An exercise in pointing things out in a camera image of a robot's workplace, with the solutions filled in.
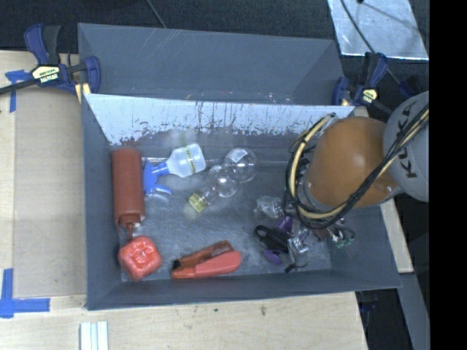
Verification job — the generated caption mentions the small clear glass thing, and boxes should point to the small clear glass thing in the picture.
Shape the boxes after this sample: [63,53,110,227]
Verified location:
[255,195,285,221]

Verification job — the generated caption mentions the pale wood board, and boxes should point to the pale wood board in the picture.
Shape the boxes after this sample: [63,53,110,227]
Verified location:
[12,85,415,300]

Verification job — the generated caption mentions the clear glass double-bulb bottle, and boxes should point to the clear glass double-bulb bottle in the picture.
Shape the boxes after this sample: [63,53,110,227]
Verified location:
[187,147,258,213]

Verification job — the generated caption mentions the grey metal bin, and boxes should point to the grey metal bin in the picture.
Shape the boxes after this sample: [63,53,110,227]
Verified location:
[77,22,403,311]

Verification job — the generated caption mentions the red-brown squeeze bottle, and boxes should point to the red-brown squeeze bottle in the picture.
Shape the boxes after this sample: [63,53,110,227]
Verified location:
[110,147,147,241]

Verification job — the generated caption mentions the clear spray bottle blue trigger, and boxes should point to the clear spray bottle blue trigger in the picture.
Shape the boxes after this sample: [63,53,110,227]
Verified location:
[142,142,207,197]

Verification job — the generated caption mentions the red toy bell pepper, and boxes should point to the red toy bell pepper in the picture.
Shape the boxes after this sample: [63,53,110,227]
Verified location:
[117,235,163,282]

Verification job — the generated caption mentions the red stapler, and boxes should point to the red stapler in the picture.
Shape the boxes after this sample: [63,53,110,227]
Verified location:
[170,240,243,281]

